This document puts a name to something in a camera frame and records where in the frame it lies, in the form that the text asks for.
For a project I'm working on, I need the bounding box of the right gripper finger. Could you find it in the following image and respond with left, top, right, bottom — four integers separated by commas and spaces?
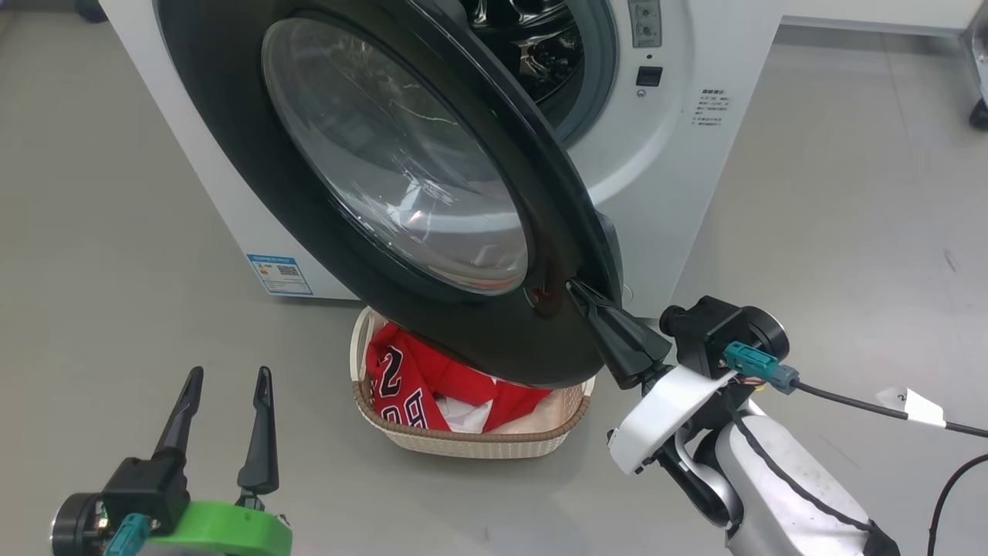
567, 278, 674, 369
567, 283, 654, 390

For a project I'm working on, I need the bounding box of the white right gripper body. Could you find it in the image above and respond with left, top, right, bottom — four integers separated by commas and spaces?
606, 363, 739, 476

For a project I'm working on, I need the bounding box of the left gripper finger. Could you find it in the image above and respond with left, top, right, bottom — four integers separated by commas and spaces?
236, 365, 281, 497
151, 365, 206, 462

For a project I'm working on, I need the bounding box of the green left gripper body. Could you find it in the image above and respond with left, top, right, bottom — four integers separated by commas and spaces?
142, 500, 295, 556

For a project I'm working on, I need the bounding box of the red basketball jersey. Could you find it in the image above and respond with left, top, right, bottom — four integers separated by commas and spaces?
364, 321, 553, 433

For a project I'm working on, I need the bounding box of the black glass washing machine door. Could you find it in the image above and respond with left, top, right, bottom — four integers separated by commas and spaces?
153, 0, 628, 390

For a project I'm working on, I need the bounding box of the cream perforated laundry basket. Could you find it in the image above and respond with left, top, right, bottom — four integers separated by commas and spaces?
349, 304, 597, 461

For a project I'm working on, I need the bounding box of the white front-load washing machine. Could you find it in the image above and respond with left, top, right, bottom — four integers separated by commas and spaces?
98, 0, 790, 320

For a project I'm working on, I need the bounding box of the grey rubber door gasket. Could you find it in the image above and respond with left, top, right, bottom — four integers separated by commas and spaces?
540, 0, 620, 149

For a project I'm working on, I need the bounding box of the blue energy label sticker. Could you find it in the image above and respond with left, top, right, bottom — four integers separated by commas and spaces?
246, 253, 314, 297

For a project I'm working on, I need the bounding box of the black printed text label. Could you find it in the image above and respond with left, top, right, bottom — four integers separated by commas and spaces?
692, 86, 731, 129

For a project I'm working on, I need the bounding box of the steel perforated washer drum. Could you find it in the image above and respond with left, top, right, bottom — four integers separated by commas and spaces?
462, 0, 586, 106

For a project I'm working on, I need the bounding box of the grey warning sticker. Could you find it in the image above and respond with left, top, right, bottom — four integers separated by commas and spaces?
627, 0, 664, 49

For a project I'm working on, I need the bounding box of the furniture leg with caster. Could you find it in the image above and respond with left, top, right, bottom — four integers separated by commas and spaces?
959, 0, 988, 131

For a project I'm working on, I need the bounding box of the teal left cable connector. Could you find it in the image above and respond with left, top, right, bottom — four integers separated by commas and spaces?
103, 513, 153, 556

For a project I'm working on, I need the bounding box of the teal cable connector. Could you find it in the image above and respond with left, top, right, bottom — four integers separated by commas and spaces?
722, 341, 802, 395
103, 513, 153, 556

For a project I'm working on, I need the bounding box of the teal right cable connector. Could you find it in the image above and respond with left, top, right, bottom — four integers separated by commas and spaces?
722, 341, 802, 395

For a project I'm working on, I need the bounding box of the black cable with white tag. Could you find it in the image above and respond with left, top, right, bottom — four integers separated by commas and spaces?
793, 381, 988, 439

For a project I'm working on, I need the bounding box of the thin black cable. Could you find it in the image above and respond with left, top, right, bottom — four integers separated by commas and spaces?
925, 453, 988, 556

